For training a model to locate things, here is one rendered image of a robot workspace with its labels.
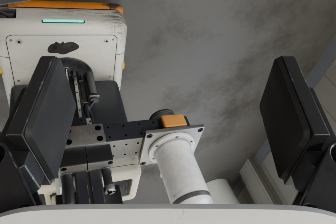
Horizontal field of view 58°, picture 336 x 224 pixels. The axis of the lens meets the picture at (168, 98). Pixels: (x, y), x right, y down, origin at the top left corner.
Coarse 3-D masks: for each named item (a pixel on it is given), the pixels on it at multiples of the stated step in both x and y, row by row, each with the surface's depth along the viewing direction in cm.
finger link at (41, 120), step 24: (48, 72) 11; (24, 96) 10; (48, 96) 11; (72, 96) 13; (24, 120) 9; (48, 120) 11; (72, 120) 13; (24, 144) 9; (48, 144) 11; (24, 168) 9; (48, 168) 11
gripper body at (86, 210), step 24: (0, 216) 7; (24, 216) 7; (48, 216) 7; (72, 216) 7; (96, 216) 7; (120, 216) 7; (144, 216) 7; (168, 216) 7; (192, 216) 7; (216, 216) 7; (240, 216) 7; (264, 216) 7; (288, 216) 7; (312, 216) 7
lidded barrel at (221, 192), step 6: (216, 180) 373; (222, 180) 376; (210, 186) 369; (216, 186) 367; (222, 186) 368; (228, 186) 373; (210, 192) 365; (216, 192) 362; (222, 192) 361; (228, 192) 364; (216, 198) 357; (222, 198) 356; (228, 198) 356; (234, 198) 361
